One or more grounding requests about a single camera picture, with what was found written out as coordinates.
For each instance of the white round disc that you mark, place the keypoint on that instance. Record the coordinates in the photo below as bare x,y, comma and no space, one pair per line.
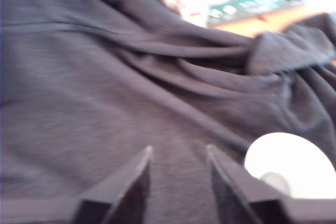
294,161

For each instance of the black fleece cloth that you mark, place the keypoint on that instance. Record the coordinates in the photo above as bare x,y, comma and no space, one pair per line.
105,90

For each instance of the dark green flat box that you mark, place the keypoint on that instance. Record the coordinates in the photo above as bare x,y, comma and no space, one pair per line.
257,3

